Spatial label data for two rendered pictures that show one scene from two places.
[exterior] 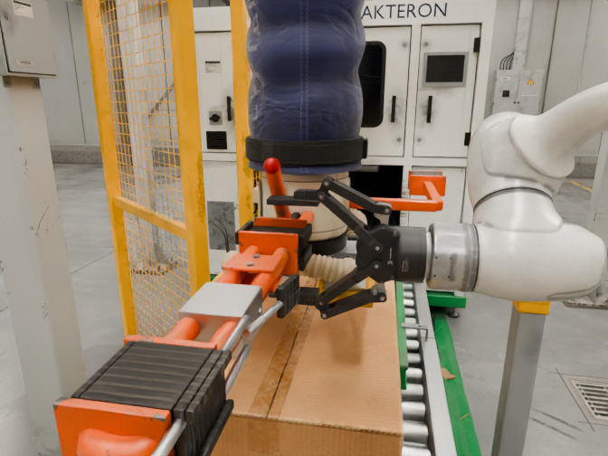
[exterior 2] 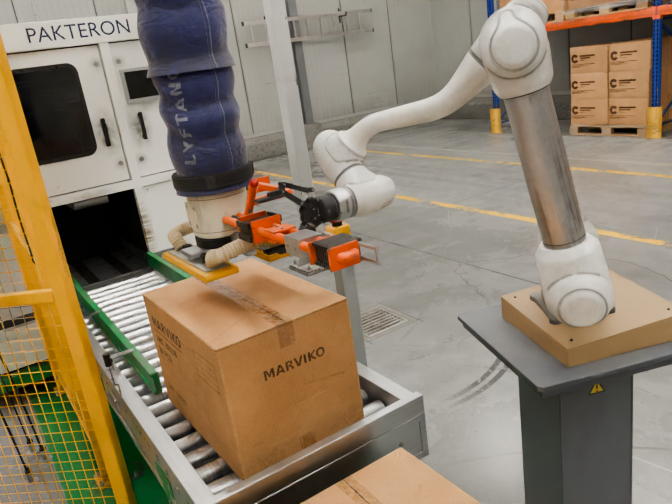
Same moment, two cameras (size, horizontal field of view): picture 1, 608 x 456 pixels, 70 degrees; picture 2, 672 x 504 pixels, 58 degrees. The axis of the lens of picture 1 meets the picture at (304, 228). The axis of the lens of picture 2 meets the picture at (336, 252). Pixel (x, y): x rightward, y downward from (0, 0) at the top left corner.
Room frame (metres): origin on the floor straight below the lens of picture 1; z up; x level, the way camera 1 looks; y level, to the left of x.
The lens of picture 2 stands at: (-0.65, 0.92, 1.59)
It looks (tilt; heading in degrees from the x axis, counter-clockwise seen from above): 18 degrees down; 318
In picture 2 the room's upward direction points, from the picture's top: 8 degrees counter-clockwise
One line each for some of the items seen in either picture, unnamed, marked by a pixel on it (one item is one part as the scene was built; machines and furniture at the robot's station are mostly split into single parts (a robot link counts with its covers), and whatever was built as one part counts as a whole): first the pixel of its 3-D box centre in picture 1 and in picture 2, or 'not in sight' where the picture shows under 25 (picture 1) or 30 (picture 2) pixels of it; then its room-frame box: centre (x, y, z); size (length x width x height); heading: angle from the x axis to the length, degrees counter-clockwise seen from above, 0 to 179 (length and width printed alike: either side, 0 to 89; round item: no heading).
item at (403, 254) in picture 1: (390, 253); (316, 211); (0.56, -0.12, 1.20); 0.09 x 0.07 x 0.08; 80
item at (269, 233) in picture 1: (275, 244); (260, 226); (0.60, 0.04, 1.20); 0.10 x 0.08 x 0.06; 80
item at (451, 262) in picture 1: (446, 256); (338, 204); (0.55, -0.19, 1.20); 0.09 x 0.06 x 0.09; 170
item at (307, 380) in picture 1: (301, 401); (248, 354); (0.84, 0.00, 0.75); 0.60 x 0.40 x 0.40; 170
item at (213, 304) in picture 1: (223, 318); (303, 243); (0.39, 0.08, 1.19); 0.07 x 0.07 x 0.04; 80
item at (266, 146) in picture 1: (306, 147); (213, 174); (0.85, 0.00, 1.32); 0.23 x 0.23 x 0.04
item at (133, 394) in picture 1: (147, 400); (333, 252); (0.26, 0.11, 1.20); 0.08 x 0.07 x 0.05; 170
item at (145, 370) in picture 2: not in sight; (94, 322); (2.02, 0.04, 0.60); 1.60 x 0.10 x 0.09; 169
